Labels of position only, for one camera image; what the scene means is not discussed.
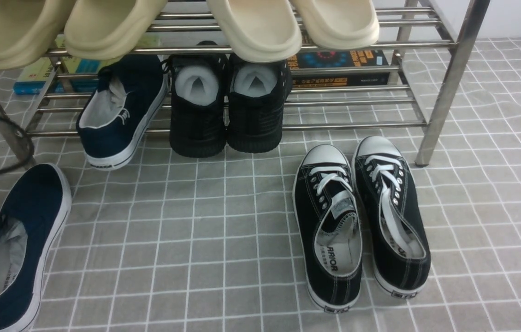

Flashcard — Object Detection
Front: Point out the black cable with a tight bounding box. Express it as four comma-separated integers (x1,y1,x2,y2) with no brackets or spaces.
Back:
0,111,35,178

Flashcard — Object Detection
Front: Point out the beige slipper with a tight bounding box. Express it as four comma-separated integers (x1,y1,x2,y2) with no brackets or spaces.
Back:
0,0,76,70
64,0,168,59

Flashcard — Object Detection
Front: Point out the cream slipper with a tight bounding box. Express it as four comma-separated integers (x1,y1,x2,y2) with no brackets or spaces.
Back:
292,0,380,50
207,0,302,63

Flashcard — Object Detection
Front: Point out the grey checked floor cloth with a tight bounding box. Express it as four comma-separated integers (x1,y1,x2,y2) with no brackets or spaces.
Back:
0,36,521,332

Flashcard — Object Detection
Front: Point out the black mesh shoe right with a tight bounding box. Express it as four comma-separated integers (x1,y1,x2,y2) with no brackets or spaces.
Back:
227,54,293,154

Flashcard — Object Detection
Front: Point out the blue green book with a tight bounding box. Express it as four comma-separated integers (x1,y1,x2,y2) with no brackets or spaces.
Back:
13,54,160,95

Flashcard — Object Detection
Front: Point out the black mesh shoe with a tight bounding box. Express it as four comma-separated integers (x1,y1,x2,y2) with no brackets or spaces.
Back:
164,53,231,158
227,54,293,154

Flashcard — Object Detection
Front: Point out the black canvas sneaker left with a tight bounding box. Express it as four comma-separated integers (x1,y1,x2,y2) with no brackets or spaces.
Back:
292,144,363,314

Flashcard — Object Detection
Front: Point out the cream slipper far right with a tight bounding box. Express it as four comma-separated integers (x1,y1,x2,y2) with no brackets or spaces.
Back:
292,0,380,50

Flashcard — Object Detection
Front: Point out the beige slipper far left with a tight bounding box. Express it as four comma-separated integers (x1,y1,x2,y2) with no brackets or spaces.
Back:
0,0,76,70

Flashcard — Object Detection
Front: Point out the metal shoe rack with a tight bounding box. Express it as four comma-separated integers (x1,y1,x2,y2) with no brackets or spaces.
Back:
0,0,490,167

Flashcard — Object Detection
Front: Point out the black book with orange text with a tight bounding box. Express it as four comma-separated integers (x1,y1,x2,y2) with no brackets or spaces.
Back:
287,50,392,89

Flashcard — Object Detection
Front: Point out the black canvas sneaker right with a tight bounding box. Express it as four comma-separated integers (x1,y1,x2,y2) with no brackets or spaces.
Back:
351,135,431,300

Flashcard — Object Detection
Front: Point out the navy canvas shoe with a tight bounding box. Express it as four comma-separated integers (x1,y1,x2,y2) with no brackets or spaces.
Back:
76,54,169,171
0,163,71,332

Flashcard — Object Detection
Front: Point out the black mesh shoe left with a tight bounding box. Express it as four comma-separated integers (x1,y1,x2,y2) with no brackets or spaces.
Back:
164,53,231,158

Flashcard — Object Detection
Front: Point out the black canvas sneaker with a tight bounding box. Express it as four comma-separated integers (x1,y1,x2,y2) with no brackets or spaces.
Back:
351,135,431,300
292,144,363,314

